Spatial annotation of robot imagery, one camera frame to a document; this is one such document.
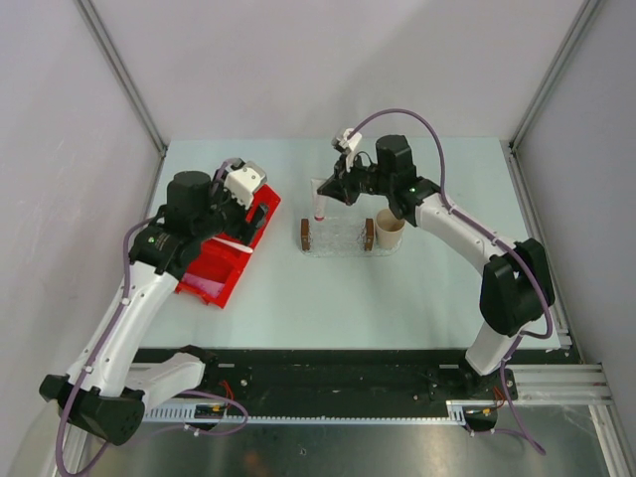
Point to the right aluminium corner post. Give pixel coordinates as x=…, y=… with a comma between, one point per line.
x=576, y=33

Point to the beige plastic cup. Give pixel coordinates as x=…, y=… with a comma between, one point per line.
x=389, y=229

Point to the pink toothpaste tube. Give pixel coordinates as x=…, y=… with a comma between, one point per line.
x=202, y=286

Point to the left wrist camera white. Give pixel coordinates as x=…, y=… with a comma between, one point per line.
x=243, y=180

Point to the red plastic organizer bin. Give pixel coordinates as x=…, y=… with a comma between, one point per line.
x=225, y=264

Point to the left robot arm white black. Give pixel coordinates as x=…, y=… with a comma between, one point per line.
x=155, y=260

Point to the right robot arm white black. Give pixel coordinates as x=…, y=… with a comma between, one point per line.
x=516, y=288

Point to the aluminium corner post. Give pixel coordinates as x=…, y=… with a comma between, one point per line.
x=576, y=33
x=115, y=61

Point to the white toothpaste tube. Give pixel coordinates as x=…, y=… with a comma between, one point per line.
x=318, y=201

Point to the brown wooden tray handle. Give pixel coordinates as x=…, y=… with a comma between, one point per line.
x=369, y=234
x=305, y=235

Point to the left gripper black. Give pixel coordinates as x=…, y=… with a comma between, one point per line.
x=241, y=230

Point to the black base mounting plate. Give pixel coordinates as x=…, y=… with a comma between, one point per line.
x=433, y=375

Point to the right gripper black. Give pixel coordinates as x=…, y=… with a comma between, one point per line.
x=340, y=185

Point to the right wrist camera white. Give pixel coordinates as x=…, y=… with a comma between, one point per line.
x=346, y=142

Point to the left aluminium corner post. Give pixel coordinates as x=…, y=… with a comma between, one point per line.
x=115, y=61

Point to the clear textured glass tray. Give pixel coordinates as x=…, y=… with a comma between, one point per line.
x=341, y=238

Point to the right brown wooden tray handle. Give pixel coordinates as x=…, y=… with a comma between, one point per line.
x=369, y=234

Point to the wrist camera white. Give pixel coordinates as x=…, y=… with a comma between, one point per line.
x=243, y=180
x=346, y=142

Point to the left brown wooden tray handle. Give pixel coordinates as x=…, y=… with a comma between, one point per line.
x=305, y=235

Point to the white toothbrush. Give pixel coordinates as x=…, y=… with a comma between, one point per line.
x=241, y=247

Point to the aluminium frame rail front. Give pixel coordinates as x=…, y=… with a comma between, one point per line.
x=561, y=385

